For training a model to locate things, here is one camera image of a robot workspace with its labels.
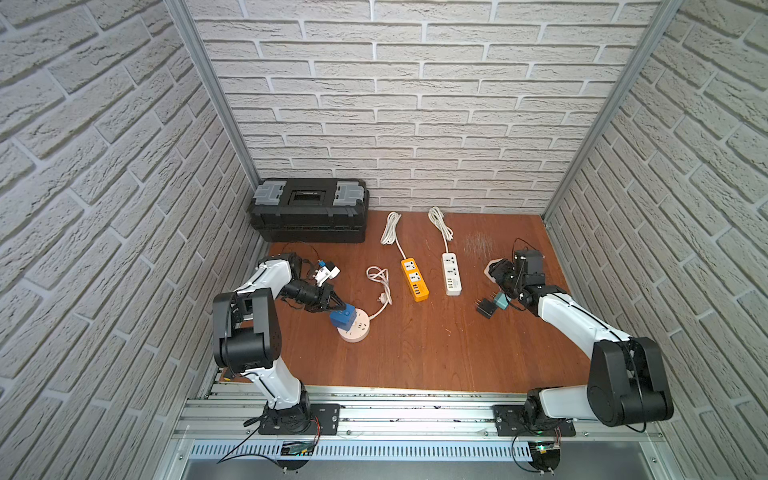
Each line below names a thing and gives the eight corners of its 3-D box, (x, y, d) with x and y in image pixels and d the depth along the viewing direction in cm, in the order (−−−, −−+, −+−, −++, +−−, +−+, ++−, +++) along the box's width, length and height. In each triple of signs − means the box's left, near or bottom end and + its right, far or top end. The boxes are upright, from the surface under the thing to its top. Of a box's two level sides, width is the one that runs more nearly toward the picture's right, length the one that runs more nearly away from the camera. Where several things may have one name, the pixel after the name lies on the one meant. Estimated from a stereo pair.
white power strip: (446, 295, 98) (447, 291, 96) (441, 256, 108) (442, 252, 106) (461, 295, 98) (463, 291, 96) (455, 256, 109) (456, 252, 106)
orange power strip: (415, 302, 96) (416, 299, 94) (400, 264, 106) (400, 260, 104) (430, 298, 97) (430, 295, 95) (413, 260, 107) (413, 256, 105)
